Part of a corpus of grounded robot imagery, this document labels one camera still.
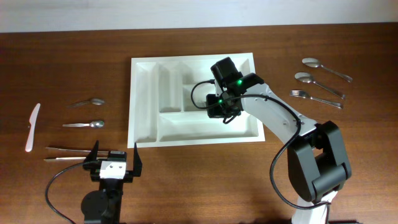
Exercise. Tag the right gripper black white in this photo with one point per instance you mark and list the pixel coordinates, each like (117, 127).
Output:
(212, 112)

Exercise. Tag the small metal teaspoon upper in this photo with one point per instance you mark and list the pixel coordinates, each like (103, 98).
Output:
(93, 101)

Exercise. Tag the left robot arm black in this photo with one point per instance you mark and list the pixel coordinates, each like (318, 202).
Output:
(104, 205)

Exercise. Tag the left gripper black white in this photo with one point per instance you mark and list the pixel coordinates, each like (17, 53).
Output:
(129, 176)

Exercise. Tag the small metal teaspoon lower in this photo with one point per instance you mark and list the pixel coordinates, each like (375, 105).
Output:
(91, 124)

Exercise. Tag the metal tweezers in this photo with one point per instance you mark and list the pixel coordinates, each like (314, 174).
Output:
(70, 158)

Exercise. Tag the small metal teaspoon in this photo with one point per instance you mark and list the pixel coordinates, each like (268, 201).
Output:
(91, 124)
(93, 101)

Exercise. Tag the large metal spoon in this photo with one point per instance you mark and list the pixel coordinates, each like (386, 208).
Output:
(315, 63)
(308, 78)

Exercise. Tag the white plastic knife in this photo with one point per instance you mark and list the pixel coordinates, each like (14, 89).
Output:
(32, 122)

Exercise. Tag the white plastic cutlery tray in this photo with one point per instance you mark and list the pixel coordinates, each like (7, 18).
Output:
(167, 96)

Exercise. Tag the metal fork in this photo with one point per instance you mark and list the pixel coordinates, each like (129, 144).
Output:
(304, 94)

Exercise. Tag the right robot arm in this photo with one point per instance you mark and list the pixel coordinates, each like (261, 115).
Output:
(318, 164)

